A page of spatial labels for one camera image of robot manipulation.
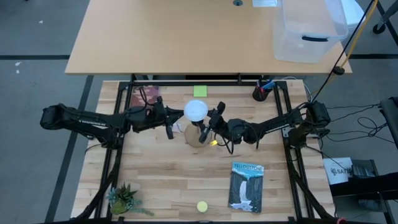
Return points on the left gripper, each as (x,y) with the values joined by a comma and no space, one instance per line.
(149,116)

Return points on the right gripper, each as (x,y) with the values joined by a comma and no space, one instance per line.
(230,130)

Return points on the white flood lightbulb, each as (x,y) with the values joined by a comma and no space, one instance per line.
(196,110)

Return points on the wooden lamp base black socket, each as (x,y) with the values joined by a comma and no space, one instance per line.
(191,137)

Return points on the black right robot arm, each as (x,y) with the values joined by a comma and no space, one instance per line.
(280,124)

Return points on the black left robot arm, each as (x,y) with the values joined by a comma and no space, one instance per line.
(84,121)

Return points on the green sticky note pad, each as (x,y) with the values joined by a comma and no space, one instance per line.
(200,91)

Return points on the brown canyon book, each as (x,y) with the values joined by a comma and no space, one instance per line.
(152,93)

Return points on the black mesh pen cup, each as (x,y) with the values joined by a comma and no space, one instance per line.
(259,95)

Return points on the red pen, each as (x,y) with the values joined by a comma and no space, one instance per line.
(261,89)

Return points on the blue pen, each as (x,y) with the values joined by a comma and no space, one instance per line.
(269,84)

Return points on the tan wooden desk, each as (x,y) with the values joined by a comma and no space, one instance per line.
(171,37)

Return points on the blue Yellowstone book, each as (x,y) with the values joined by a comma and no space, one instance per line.
(245,186)

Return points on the small green succulent plant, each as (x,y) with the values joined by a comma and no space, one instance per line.
(122,199)

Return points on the grey desk grommet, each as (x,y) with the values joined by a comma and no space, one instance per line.
(237,2)

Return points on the clear plastic sheet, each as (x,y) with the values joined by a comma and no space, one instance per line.
(264,3)

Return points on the clear plastic storage bin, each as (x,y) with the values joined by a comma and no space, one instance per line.
(311,31)

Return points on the white printed box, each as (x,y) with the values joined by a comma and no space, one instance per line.
(337,169)

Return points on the black box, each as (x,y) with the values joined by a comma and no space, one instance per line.
(363,168)

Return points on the black equipment stand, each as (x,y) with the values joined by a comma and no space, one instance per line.
(367,186)

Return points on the black chair seat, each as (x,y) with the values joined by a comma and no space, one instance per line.
(390,121)

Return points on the black chair base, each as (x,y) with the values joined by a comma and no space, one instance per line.
(385,18)

